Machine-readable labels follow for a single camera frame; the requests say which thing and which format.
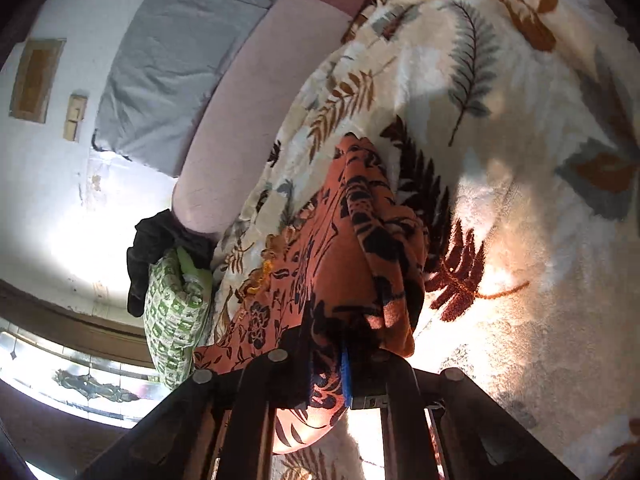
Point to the black cloth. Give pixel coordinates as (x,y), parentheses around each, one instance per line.
(155,245)

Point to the cream leaf print blanket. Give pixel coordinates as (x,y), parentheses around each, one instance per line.
(500,160)

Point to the patterned glass window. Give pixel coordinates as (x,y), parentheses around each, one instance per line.
(75,375)

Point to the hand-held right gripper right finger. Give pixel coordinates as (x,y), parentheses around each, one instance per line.
(348,377)

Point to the wooden framed wall panel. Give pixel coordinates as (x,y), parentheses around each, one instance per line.
(36,80)

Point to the orange black floral garment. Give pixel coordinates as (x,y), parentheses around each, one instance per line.
(325,260)

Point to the beige wall switch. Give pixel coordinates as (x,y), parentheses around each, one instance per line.
(75,116)

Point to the grey pillow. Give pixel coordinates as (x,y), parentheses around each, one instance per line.
(170,70)

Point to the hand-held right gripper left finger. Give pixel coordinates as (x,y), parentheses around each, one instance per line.
(292,380)

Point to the green checkered pillow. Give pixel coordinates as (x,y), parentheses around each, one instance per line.
(172,315)

